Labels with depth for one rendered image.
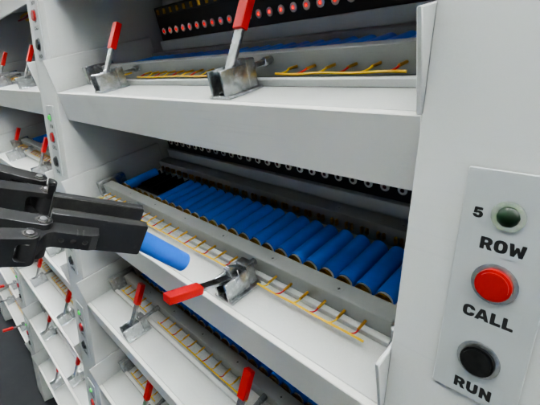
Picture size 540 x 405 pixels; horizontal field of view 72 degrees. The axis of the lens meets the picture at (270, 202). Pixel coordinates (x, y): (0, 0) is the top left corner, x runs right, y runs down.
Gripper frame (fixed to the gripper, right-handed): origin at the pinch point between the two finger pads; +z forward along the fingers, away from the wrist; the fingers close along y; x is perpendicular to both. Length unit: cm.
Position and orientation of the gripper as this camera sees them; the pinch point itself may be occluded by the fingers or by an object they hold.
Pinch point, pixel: (97, 223)
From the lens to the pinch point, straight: 33.7
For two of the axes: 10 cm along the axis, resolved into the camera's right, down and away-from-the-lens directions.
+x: -4.2, 8.2, 3.8
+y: -3.8, -5.4, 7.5
